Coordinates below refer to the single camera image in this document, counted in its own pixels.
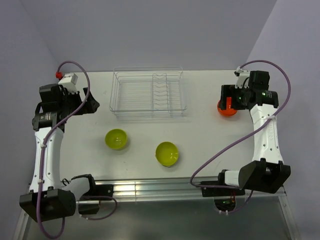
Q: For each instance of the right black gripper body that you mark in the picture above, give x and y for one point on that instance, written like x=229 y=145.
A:
x=238 y=96

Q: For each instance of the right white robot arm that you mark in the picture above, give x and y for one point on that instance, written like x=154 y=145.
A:
x=267 y=171

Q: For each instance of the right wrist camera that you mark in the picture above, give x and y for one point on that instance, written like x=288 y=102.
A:
x=242 y=78

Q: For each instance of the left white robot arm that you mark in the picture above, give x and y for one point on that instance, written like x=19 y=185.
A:
x=47 y=199

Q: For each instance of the green bowl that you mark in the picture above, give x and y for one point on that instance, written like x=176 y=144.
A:
x=167 y=154
x=116 y=139

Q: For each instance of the wire dish rack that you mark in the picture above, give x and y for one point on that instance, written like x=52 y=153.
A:
x=148 y=93

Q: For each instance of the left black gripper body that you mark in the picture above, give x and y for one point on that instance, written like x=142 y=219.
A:
x=70 y=102

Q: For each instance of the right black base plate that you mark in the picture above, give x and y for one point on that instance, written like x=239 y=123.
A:
x=212 y=187

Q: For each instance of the aluminium mounting rail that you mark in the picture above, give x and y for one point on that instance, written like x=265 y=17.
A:
x=156 y=190

